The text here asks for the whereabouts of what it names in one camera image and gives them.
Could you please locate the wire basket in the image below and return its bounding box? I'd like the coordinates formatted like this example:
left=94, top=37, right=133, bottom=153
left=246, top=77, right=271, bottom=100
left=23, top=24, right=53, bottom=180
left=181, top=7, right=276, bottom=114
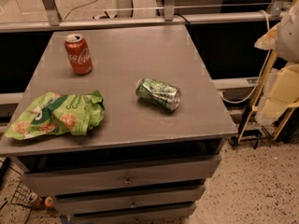
left=11, top=182, right=42, bottom=208

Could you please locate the red Coca-Cola can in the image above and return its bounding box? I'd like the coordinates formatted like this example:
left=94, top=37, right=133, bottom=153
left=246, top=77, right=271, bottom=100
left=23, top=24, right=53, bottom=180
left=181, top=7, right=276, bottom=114
left=64, top=34, right=93, bottom=76

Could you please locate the black cable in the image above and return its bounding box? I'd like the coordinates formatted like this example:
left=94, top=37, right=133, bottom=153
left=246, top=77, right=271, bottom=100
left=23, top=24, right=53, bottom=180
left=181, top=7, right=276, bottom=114
left=174, top=13, right=204, bottom=53

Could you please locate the small can in basket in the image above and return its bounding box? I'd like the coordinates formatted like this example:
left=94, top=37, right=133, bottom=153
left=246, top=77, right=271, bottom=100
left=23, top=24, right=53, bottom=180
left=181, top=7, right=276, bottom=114
left=28, top=192, right=42, bottom=206

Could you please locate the top grey drawer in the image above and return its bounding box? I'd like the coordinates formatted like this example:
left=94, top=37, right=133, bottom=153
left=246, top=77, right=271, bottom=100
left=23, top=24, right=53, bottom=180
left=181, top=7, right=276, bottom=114
left=21, top=155, right=221, bottom=196

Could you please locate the green soda can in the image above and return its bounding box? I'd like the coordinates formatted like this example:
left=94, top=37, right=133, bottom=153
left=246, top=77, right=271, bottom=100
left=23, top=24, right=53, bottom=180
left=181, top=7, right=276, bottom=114
left=135, top=78, right=181, bottom=111

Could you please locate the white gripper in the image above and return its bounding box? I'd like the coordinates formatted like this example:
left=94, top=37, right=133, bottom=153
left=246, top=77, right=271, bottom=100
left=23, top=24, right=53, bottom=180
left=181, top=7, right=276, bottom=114
left=254, top=4, right=299, bottom=125

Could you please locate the bottom grey drawer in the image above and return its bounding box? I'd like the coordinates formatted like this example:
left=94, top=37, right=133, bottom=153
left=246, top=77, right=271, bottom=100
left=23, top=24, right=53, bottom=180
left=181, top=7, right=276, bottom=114
left=73, top=203, right=195, bottom=224

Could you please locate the grey drawer cabinet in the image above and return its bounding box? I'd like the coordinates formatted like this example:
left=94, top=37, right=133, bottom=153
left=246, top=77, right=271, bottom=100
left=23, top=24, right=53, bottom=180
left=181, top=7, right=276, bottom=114
left=0, top=24, right=238, bottom=224

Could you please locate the middle grey drawer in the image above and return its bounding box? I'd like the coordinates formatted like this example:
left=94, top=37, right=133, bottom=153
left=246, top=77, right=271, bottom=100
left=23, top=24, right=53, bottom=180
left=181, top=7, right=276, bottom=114
left=54, top=185, right=206, bottom=214

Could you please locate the grey drawer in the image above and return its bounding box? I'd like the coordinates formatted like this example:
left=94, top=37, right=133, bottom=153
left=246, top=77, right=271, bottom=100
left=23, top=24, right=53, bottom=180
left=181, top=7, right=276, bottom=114
left=21, top=155, right=221, bottom=196
left=73, top=203, right=195, bottom=224
left=54, top=185, right=206, bottom=214

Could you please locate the metal railing frame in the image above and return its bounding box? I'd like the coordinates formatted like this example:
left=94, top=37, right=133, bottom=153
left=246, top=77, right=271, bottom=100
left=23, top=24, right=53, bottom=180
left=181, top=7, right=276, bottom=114
left=0, top=0, right=277, bottom=33

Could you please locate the green snack bag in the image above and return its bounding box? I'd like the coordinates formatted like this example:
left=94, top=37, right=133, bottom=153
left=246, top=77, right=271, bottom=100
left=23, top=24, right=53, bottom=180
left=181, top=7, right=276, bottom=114
left=5, top=91, right=105, bottom=140

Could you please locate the yellow folding stand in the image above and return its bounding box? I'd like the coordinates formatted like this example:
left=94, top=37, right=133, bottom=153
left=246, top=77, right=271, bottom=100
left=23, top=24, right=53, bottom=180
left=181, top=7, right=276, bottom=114
left=232, top=50, right=299, bottom=147

